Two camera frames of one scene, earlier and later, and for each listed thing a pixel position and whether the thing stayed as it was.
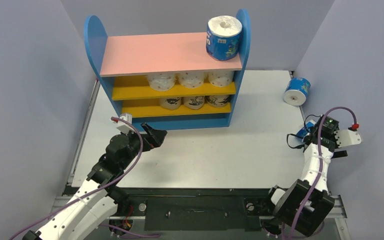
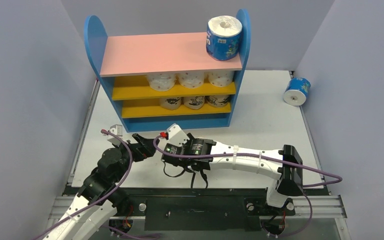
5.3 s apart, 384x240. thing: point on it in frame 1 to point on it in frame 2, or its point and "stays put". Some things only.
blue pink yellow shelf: x=167 y=80 stays put
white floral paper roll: x=220 y=78 stays put
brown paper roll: x=171 y=103 stays put
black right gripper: x=310 y=136 to x=194 y=165
